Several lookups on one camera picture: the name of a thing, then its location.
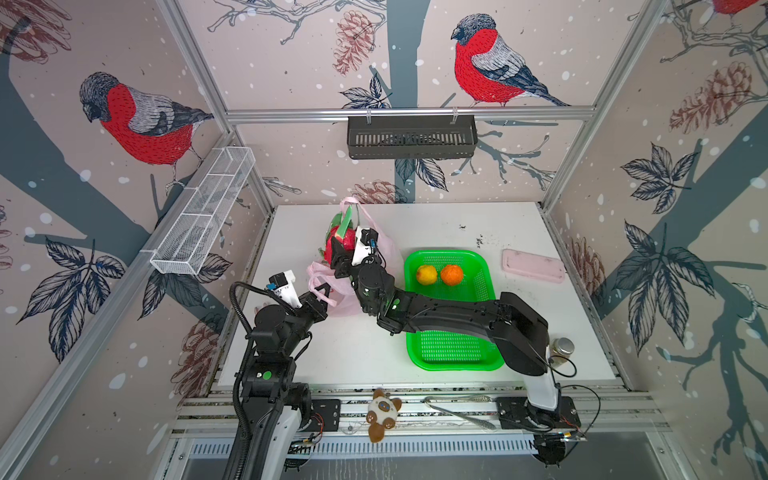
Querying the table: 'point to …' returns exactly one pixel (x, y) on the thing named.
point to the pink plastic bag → (322, 275)
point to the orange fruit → (452, 275)
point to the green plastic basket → (439, 348)
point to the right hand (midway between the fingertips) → (340, 241)
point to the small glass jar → (561, 346)
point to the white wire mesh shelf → (186, 244)
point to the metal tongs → (480, 423)
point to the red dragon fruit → (342, 228)
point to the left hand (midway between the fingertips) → (329, 286)
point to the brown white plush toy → (383, 410)
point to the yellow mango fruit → (427, 275)
